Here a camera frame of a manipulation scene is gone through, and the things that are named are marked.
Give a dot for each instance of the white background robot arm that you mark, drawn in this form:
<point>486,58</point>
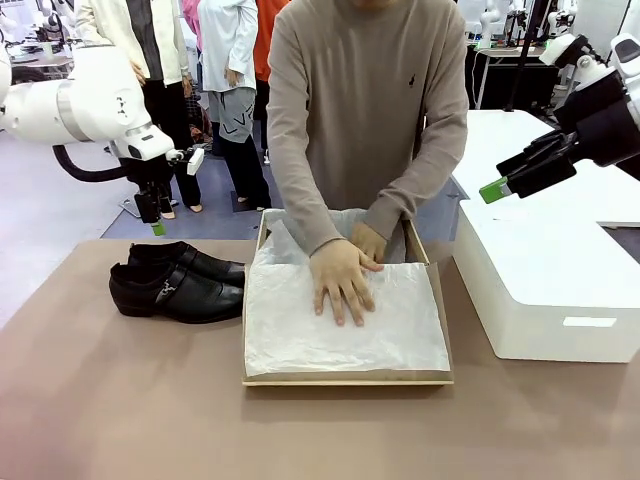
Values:
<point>55,20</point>

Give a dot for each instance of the person's right hand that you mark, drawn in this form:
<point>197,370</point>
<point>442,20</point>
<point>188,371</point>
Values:
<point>340,280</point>

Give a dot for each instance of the person in beige sweater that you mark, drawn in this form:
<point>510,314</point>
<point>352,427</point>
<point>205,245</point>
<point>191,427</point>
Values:
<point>360,100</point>

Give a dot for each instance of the mannequin in pink top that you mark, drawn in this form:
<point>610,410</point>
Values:
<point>191,20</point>

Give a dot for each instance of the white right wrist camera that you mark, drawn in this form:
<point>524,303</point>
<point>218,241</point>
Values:
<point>555,50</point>

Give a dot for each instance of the background table with white legs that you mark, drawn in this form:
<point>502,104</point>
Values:
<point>40,62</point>

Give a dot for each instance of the white tissue paper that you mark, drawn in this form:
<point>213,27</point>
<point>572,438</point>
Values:
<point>300,340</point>

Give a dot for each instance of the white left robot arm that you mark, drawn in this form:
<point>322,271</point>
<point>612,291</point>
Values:
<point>50,110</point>

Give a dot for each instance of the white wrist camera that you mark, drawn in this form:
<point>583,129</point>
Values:
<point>195,161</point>
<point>555,50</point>

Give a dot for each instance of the person's left hand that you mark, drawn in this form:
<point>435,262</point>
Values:
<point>370,242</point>

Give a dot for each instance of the black leather buckle shoe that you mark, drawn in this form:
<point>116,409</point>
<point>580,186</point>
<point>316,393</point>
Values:
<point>210,262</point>
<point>200,297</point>

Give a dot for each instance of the person's right forearm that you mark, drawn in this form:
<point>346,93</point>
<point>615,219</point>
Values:
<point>312,215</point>

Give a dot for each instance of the person's left forearm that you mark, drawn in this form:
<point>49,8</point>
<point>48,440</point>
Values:
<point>400,200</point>

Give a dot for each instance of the mannequin in orange top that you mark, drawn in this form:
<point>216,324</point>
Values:
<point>262,40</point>

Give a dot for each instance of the mannequin in cream jacket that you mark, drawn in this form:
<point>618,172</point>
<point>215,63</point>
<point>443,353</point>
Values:
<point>160,50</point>

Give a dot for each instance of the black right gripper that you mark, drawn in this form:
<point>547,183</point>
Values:
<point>605,130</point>

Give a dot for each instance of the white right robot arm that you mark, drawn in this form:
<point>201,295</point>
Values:
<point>600,80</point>

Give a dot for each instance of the mannequin in white shirt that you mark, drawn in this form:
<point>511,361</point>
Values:
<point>225,50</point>

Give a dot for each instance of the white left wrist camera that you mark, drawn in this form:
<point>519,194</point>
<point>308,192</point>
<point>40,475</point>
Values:
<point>195,161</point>

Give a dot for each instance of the black vertical pole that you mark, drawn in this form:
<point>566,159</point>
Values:
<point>522,55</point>

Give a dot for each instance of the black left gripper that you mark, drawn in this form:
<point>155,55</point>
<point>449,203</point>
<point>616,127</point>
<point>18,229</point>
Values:
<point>150,175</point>

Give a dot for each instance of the background workbench with robots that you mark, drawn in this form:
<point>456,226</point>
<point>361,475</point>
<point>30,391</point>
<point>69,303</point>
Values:
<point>500,65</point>

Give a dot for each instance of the cardboard shoe box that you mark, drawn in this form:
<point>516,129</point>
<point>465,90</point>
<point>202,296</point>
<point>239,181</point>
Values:
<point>435,320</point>

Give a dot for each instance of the white plastic storage box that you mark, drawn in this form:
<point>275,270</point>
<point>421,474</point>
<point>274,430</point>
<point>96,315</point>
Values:
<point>540,280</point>

